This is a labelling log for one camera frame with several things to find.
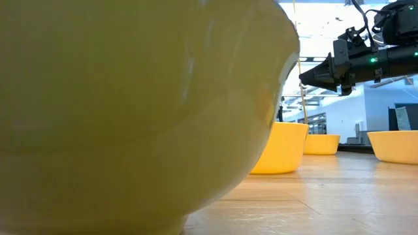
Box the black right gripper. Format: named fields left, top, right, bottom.
left=298, top=48, right=389, bottom=97

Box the yellow mini bowl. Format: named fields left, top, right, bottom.
left=366, top=130, right=418, bottom=165
left=303, top=134, right=341, bottom=156
left=249, top=121, right=310, bottom=175

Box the long ceiling light strip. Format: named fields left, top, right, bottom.
left=298, top=56, right=328, bottom=63

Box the dark glass window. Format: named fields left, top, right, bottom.
left=297, top=112, right=328, bottom=135

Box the grey cabinet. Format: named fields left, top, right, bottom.
left=346, top=121, right=372, bottom=146

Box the grey paper sheet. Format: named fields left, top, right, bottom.
left=394, top=106, right=412, bottom=131

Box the large yellow-green bowl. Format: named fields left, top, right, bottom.
left=0, top=0, right=301, bottom=235

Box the yellow hanging cord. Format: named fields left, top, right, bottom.
left=291, top=0, right=309, bottom=125

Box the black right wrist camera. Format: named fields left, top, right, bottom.
left=332, top=26, right=370, bottom=68

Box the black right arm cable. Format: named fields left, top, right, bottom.
left=351, top=0, right=379, bottom=45

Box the black table edge rail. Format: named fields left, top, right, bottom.
left=337, top=143, right=376, bottom=155

